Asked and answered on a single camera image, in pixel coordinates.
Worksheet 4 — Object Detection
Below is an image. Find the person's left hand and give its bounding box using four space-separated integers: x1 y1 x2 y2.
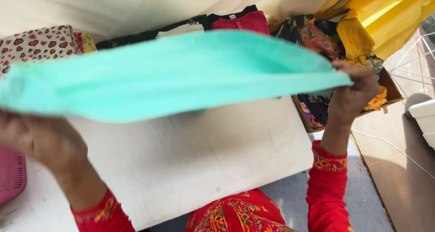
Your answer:
0 110 88 173

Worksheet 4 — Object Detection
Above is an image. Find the person's right hand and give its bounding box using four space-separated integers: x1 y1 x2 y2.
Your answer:
327 60 381 124

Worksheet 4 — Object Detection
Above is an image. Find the mint green cloth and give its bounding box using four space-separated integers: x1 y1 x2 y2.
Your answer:
0 30 354 124

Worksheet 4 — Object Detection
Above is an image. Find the cardboard box of clothes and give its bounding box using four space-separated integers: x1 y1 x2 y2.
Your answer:
272 10 405 133

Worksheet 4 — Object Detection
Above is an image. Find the mustard yellow garment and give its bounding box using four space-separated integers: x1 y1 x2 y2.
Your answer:
336 10 376 65

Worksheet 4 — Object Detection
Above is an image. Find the yellow curtain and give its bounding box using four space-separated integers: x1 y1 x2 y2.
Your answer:
314 0 435 61

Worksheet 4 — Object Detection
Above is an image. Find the white plastic container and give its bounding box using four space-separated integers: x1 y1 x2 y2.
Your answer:
408 99 435 150

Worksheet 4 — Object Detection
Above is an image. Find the red garment with label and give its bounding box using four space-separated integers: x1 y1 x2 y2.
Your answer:
211 10 270 35

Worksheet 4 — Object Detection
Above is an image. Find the white folded cloth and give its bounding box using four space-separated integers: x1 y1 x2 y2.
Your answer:
156 22 205 40

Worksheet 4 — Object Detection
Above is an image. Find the person's red embroidered dress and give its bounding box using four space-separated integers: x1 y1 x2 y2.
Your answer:
185 188 300 232

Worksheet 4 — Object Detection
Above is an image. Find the black garment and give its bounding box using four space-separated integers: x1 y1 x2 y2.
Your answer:
96 5 259 50

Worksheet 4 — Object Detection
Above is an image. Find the white ironing pad cloth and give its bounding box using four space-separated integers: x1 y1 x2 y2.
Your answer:
0 96 315 232

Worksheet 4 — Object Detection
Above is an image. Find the cream backdrop cloth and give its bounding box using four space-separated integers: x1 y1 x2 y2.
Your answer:
0 0 352 42

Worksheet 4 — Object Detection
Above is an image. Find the yellow patterned cloth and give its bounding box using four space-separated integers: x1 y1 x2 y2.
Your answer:
82 33 97 54

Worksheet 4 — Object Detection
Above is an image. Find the heart print cloth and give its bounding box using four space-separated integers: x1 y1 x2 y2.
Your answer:
0 25 79 74

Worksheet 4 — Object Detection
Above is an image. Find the pink plastic basket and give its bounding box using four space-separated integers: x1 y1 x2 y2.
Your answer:
0 145 28 207

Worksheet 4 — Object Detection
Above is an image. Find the white wire rack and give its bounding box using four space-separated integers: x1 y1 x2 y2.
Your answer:
387 32 435 98

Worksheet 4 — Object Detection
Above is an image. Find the white cable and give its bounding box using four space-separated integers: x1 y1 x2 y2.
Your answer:
351 129 435 180

